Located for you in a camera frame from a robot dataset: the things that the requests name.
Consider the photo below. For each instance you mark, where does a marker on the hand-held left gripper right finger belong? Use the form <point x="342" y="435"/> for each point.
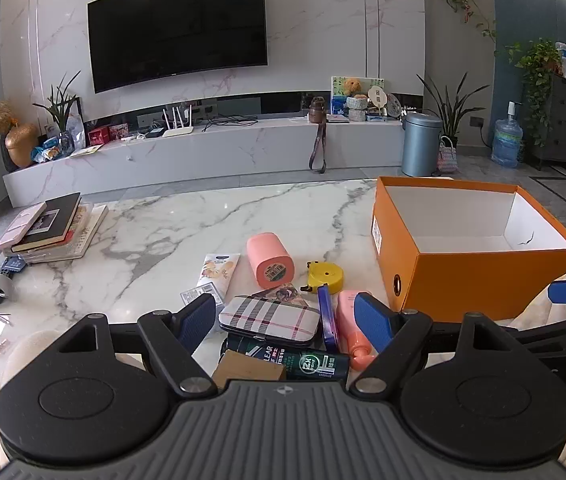
<point x="370" y="320"/>

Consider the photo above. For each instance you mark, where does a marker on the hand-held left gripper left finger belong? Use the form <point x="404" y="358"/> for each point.
<point x="195" y="319"/>

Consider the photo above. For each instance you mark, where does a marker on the pink plastic bottle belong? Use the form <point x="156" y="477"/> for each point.
<point x="350" y="325"/>

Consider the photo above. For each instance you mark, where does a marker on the white hand cream tube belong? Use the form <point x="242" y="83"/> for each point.
<point x="220" y="272"/>

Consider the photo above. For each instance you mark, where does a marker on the plaid zip case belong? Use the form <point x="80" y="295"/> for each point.
<point x="268" y="319"/>

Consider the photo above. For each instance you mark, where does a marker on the orange cardboard box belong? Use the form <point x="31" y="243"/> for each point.
<point x="488" y="280"/>

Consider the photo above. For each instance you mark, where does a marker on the colourful printed card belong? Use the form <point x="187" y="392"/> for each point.
<point x="285" y="294"/>

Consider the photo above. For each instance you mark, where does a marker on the dark green shampoo bottle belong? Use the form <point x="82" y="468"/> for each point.
<point x="283" y="360"/>

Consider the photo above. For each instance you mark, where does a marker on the small white sachet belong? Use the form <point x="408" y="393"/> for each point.
<point x="194" y="293"/>

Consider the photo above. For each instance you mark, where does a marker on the cream cloth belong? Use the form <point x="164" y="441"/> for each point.
<point x="538" y="305"/>

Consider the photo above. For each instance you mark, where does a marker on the yellow tape measure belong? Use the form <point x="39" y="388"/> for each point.
<point x="325" y="276"/>

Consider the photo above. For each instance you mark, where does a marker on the brown cardboard block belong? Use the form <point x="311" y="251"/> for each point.
<point x="248" y="369"/>

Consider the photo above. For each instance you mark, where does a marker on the pink tape roll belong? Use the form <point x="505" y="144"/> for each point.
<point x="269" y="260"/>

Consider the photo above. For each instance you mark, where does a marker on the stack of books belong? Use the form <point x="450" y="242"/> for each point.
<point x="83" y="237"/>

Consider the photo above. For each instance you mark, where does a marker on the marble television console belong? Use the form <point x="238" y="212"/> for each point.
<point x="203" y="157"/>

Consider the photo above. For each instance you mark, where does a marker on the blue water jug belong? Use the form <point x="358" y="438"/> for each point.
<point x="507" y="142"/>

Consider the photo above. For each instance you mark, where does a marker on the grey drawer cabinet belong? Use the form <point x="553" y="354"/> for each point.
<point x="565" y="120"/>

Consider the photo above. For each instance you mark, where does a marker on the black hardcover book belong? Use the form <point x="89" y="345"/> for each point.
<point x="50" y="222"/>

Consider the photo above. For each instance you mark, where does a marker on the woven plaid bag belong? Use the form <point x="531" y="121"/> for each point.
<point x="447" y="157"/>

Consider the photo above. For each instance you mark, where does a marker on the blue-grey trash can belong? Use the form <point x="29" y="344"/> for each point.
<point x="420" y="147"/>

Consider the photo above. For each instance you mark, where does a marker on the blue flat gadget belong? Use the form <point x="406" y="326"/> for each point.
<point x="13" y="263"/>

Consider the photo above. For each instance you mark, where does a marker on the white wifi router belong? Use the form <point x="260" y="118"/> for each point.
<point x="178" y="129"/>

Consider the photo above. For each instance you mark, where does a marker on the pink notebook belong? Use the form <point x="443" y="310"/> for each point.
<point x="15" y="230"/>

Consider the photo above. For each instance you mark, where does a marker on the yellow envelope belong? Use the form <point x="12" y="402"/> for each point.
<point x="84" y="150"/>

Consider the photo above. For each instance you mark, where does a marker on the pink gift box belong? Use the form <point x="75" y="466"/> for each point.
<point x="118" y="131"/>

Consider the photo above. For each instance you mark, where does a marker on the red gift box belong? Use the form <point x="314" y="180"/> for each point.
<point x="98" y="136"/>

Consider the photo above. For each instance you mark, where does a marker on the grey ceramic pot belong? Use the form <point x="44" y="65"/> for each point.
<point x="356" y="108"/>

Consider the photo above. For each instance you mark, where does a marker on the long-leaf potted plant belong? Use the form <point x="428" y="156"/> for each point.
<point x="448" y="110"/>

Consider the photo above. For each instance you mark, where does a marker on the trailing pothos plant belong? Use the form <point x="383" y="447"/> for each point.
<point x="538" y="72"/>

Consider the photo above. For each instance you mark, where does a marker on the blue snack bag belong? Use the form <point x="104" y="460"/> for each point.
<point x="47" y="150"/>

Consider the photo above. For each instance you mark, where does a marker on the round paper fan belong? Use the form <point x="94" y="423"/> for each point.
<point x="377" y="95"/>

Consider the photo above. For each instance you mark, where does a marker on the teddy bear picture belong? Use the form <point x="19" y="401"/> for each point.
<point x="350" y="91"/>

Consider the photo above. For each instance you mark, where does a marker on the gold vase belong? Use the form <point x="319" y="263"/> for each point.
<point x="20" y="145"/>

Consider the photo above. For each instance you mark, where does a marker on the green plant in glass vase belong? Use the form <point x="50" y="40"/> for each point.
<point x="60" y="110"/>

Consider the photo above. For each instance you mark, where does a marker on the hanging vine plant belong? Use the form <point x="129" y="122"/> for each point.
<point x="468" y="7"/>

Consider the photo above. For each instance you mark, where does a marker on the black wall television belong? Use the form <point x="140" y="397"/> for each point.
<point x="178" y="27"/>

